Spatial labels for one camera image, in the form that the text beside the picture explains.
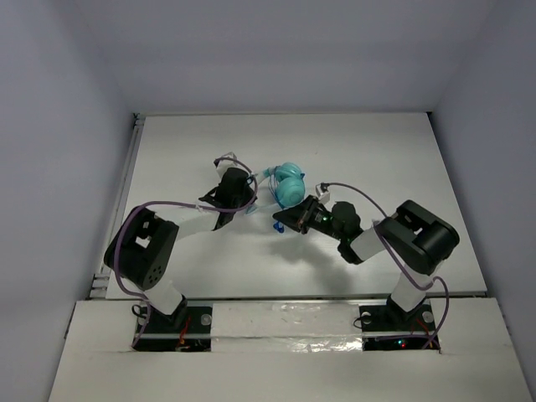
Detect blue headphone cable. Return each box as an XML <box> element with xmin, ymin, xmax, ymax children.
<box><xmin>267</xmin><ymin>171</ymin><xmax>309</xmax><ymax>235</ymax></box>

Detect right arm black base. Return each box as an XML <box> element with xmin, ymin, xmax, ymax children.
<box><xmin>352</xmin><ymin>298</ymin><xmax>441</xmax><ymax>352</ymax></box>

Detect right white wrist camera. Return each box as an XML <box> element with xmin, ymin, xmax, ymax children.
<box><xmin>315</xmin><ymin>183</ymin><xmax>331</xmax><ymax>204</ymax></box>

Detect teal cat-ear headphones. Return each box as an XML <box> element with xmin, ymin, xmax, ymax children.
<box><xmin>245</xmin><ymin>162</ymin><xmax>306</xmax><ymax>215</ymax></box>

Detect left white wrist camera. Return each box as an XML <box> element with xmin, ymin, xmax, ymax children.
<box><xmin>214</xmin><ymin>152</ymin><xmax>238</xmax><ymax>178</ymax></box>

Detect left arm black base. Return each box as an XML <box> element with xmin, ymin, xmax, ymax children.
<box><xmin>131</xmin><ymin>300</ymin><xmax>213</xmax><ymax>353</ymax></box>

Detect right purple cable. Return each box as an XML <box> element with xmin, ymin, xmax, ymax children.
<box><xmin>328</xmin><ymin>182</ymin><xmax>451</xmax><ymax>351</ymax></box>

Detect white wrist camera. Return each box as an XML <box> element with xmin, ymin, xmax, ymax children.
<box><xmin>214</xmin><ymin>152</ymin><xmax>238</xmax><ymax>178</ymax></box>
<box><xmin>315</xmin><ymin>183</ymin><xmax>331</xmax><ymax>204</ymax></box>

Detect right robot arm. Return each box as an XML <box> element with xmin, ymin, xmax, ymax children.
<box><xmin>273</xmin><ymin>196</ymin><xmax>460</xmax><ymax>329</ymax></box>

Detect aluminium rail with foil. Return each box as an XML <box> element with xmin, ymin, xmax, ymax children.
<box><xmin>75</xmin><ymin>295</ymin><xmax>489</xmax><ymax>355</ymax></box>

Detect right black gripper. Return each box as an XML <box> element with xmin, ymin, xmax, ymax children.
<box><xmin>273</xmin><ymin>195</ymin><xmax>345</xmax><ymax>242</ymax></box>

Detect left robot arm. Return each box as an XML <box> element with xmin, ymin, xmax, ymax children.
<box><xmin>103</xmin><ymin>167</ymin><xmax>258</xmax><ymax>330</ymax></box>

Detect left side aluminium rail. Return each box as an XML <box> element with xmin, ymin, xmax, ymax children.
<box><xmin>86</xmin><ymin>113</ymin><xmax>147</xmax><ymax>301</ymax></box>

